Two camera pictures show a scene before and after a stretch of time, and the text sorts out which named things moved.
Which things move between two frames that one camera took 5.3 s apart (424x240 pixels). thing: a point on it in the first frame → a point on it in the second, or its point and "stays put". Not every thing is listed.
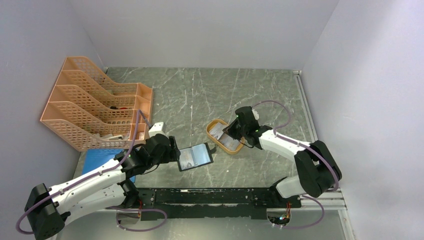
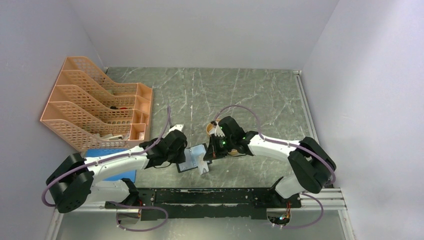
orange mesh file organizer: (93, 114) stays put
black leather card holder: (196, 156) stays put
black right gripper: (230, 129) → (213, 152)
